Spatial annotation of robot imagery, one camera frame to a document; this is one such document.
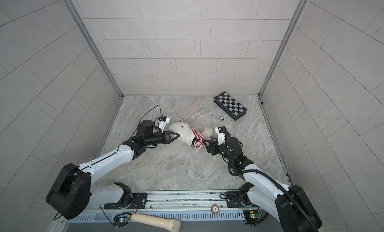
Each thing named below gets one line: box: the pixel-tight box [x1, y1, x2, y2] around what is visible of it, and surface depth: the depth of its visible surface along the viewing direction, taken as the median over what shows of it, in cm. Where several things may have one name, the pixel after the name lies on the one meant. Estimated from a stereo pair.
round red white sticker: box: [211, 204, 220, 215], surface depth 71 cm
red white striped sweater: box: [190, 128, 205, 150], surface depth 80 cm
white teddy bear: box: [169, 121, 214, 150], surface depth 82 cm
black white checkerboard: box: [213, 91, 248, 121], surface depth 108 cm
